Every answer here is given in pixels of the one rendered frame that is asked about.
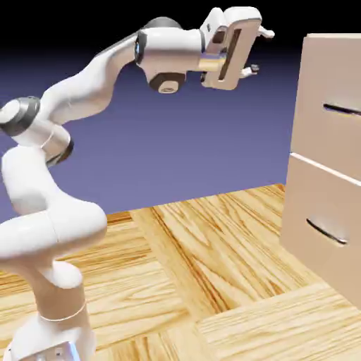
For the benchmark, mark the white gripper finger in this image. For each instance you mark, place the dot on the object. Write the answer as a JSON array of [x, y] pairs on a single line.
[[266, 32], [250, 70]]

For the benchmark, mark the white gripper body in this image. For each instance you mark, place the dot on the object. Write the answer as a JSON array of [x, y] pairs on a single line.
[[237, 48]]

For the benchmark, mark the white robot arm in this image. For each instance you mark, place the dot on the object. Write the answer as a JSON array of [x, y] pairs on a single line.
[[81, 93]]

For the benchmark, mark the light wood drawer front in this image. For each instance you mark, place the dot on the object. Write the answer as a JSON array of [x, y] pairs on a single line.
[[318, 203], [327, 84]]

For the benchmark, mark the light wood cabinet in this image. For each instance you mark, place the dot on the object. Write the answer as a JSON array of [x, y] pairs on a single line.
[[324, 158]]

